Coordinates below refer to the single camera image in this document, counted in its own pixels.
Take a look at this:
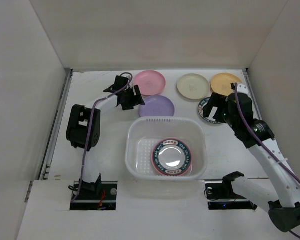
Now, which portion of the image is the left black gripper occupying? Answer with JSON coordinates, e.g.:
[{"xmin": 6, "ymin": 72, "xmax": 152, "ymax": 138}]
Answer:
[{"xmin": 123, "ymin": 85, "xmax": 145, "ymax": 110}]

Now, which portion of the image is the pink plate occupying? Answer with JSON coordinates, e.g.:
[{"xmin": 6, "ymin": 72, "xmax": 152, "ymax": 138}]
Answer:
[
  {"xmin": 150, "ymin": 137, "xmax": 193, "ymax": 177},
  {"xmin": 133, "ymin": 70, "xmax": 166, "ymax": 96}
]

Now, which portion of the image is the white plate green rim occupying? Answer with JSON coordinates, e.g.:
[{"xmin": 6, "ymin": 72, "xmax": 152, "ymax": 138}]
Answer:
[
  {"xmin": 152, "ymin": 139, "xmax": 192, "ymax": 175},
  {"xmin": 197, "ymin": 97, "xmax": 223, "ymax": 125}
]

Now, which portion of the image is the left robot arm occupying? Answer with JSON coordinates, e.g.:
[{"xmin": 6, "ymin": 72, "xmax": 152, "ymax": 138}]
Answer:
[{"xmin": 66, "ymin": 72, "xmax": 145, "ymax": 198}]

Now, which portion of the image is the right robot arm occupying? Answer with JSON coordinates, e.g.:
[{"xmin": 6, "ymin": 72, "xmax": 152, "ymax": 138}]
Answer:
[{"xmin": 203, "ymin": 93, "xmax": 300, "ymax": 233}]

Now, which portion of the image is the white plastic bin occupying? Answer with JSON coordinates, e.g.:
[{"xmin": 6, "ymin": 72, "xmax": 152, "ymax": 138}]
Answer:
[{"xmin": 125, "ymin": 116, "xmax": 208, "ymax": 181}]

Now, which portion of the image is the orange plate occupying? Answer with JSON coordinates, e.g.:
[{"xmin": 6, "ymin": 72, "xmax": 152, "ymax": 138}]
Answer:
[{"xmin": 210, "ymin": 73, "xmax": 242, "ymax": 96}]

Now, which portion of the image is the purple plate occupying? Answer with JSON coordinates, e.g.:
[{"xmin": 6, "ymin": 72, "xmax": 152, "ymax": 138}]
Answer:
[{"xmin": 138, "ymin": 95, "xmax": 175, "ymax": 117}]

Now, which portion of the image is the cream plate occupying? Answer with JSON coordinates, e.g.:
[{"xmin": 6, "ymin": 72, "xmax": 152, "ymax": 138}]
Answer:
[{"xmin": 176, "ymin": 73, "xmax": 211, "ymax": 100}]

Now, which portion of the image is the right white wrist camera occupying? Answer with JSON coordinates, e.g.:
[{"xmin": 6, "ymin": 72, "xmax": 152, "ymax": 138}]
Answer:
[{"xmin": 231, "ymin": 82, "xmax": 249, "ymax": 95}]

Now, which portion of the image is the right aluminium rail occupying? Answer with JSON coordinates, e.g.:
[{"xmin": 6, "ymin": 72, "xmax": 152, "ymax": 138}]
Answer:
[{"xmin": 242, "ymin": 68, "xmax": 263, "ymax": 121}]

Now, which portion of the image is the aluminium rail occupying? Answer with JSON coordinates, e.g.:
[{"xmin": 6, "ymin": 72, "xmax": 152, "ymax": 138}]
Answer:
[
  {"xmin": 242, "ymin": 68, "xmax": 263, "ymax": 121},
  {"xmin": 36, "ymin": 68, "xmax": 74, "ymax": 180}
]

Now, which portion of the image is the left aluminium rail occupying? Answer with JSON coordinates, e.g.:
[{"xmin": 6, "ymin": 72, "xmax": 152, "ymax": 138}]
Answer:
[{"xmin": 36, "ymin": 68, "xmax": 74, "ymax": 180}]

